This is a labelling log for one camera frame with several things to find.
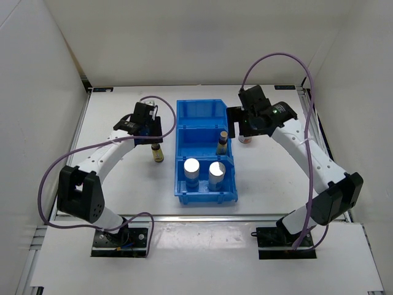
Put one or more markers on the white-lid sauce jar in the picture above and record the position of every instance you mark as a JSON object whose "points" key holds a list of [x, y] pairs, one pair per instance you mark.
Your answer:
{"points": [[245, 139]]}

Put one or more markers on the blue-label silver-lid shaker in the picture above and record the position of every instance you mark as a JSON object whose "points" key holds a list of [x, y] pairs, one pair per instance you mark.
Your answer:
{"points": [[216, 176], [192, 172]]}

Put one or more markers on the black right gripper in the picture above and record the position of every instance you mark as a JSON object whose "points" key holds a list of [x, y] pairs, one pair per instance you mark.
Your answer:
{"points": [[235, 115]]}

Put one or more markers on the yellow-label brown bottle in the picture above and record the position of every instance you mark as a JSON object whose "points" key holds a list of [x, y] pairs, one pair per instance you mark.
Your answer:
{"points": [[157, 153], [222, 143]]}

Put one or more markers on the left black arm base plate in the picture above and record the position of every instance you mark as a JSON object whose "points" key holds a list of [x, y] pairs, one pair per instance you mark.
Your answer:
{"points": [[126, 243]]}

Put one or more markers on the blue three-compartment plastic bin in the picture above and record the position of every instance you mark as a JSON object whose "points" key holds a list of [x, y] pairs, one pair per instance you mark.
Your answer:
{"points": [[199, 124]]}

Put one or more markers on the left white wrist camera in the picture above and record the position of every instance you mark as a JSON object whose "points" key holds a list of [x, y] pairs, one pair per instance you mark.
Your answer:
{"points": [[143, 112]]}

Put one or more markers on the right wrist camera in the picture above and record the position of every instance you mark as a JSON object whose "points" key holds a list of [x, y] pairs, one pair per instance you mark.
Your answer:
{"points": [[253, 99]]}

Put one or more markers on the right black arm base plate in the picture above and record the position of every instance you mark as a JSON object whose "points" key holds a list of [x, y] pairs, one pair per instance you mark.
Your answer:
{"points": [[272, 244]]}

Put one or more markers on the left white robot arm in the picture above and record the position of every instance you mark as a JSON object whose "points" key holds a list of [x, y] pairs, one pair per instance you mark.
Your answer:
{"points": [[80, 191]]}

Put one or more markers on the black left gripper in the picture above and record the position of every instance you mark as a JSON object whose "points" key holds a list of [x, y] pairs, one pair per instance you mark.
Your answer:
{"points": [[156, 125]]}

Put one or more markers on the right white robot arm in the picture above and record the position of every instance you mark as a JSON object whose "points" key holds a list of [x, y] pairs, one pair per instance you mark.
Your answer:
{"points": [[337, 190]]}

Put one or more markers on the front aluminium rail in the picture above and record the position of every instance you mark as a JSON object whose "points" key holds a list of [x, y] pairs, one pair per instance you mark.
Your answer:
{"points": [[199, 218]]}

